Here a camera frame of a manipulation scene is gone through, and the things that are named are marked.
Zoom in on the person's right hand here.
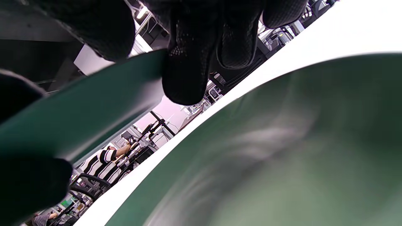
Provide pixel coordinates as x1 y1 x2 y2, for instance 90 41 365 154
0 0 310 226

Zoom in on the blue plate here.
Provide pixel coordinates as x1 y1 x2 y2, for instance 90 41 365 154
0 49 168 165

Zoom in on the green plate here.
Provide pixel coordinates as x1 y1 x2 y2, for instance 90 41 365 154
105 52 402 226

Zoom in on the black mesh office chair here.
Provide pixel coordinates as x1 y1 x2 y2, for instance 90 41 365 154
209 41 274 94

